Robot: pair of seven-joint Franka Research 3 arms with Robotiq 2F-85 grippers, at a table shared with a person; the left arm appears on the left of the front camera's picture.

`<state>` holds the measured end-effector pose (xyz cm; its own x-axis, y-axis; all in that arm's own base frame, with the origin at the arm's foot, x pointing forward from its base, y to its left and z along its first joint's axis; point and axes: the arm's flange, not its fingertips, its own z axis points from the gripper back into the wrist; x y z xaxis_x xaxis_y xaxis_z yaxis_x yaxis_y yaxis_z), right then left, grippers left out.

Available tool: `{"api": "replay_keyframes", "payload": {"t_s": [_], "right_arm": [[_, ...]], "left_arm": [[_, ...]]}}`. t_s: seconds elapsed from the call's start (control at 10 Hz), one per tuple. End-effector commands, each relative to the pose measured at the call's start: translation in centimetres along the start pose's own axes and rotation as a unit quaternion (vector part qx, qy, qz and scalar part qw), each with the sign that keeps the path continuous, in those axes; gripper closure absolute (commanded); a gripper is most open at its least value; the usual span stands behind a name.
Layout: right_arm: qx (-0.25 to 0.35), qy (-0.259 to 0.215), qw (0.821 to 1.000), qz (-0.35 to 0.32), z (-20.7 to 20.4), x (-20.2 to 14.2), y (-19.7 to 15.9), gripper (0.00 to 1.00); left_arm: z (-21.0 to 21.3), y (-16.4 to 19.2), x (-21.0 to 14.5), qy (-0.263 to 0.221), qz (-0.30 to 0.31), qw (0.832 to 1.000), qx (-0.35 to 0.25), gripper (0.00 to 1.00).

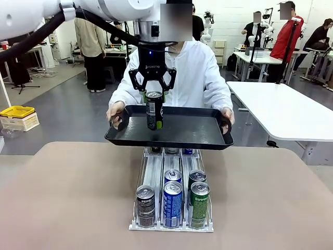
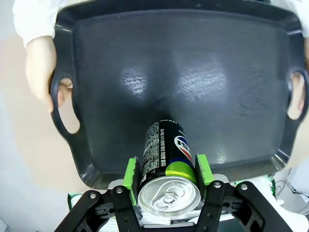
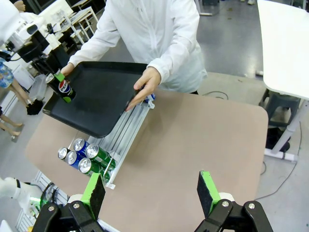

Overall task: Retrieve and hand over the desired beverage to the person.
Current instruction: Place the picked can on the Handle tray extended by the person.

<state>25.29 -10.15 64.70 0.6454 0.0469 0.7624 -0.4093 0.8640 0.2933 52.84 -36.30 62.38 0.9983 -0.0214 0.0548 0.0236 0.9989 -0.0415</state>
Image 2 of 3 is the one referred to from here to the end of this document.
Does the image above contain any person's left forearm white sleeve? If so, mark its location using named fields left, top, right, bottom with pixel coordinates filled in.
left=295, top=0, right=309, bottom=39

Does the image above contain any person's left hand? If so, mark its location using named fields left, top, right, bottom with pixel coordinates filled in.
left=287, top=72, right=305, bottom=120

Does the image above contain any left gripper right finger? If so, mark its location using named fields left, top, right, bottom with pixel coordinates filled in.
left=193, top=153, right=297, bottom=232

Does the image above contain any black Pepsi can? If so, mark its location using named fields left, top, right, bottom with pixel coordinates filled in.
left=137, top=118, right=202, bottom=217

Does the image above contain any person's right forearm white sleeve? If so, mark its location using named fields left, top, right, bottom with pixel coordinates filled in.
left=12, top=0, right=60, bottom=49

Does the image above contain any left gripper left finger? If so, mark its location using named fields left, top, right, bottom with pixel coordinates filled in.
left=56, top=156, right=143, bottom=232

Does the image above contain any black serving tray with handles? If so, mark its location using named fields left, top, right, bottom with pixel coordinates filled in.
left=49, top=0, right=309, bottom=189

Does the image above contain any person's right hand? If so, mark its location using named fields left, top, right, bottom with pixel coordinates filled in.
left=25, top=36, right=73, bottom=114

